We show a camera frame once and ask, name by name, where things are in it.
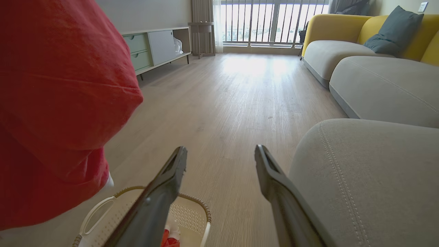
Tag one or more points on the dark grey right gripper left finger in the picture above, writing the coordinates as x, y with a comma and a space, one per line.
154, 206

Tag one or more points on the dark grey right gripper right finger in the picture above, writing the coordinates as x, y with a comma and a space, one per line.
288, 212

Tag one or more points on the red and white clothing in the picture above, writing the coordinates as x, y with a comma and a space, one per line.
170, 236

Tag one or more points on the red clothing garment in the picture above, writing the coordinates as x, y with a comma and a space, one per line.
51, 103

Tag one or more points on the white perforated laundry basket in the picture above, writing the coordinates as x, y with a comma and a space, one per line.
192, 216

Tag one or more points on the grey round sofa seat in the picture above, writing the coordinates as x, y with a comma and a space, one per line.
377, 185

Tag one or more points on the yellow and grey sofa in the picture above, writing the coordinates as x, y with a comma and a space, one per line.
377, 85

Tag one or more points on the white and green sideboard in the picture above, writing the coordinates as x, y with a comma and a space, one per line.
151, 48

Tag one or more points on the white plastic bag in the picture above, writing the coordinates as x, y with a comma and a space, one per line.
177, 46

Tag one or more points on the black object beside sofa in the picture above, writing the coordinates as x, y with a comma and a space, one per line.
303, 36

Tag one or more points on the small round side table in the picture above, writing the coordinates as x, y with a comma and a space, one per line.
201, 29

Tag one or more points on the balcony window railing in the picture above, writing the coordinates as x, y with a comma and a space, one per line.
271, 24

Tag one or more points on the beige curtain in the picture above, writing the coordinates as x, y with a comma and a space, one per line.
202, 12

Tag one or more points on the dark grey cushion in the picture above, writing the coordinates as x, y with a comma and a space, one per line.
394, 32

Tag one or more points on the dark grey curtain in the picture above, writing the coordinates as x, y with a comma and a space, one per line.
349, 7

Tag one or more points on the white wall socket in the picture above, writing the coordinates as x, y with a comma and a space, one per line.
423, 7

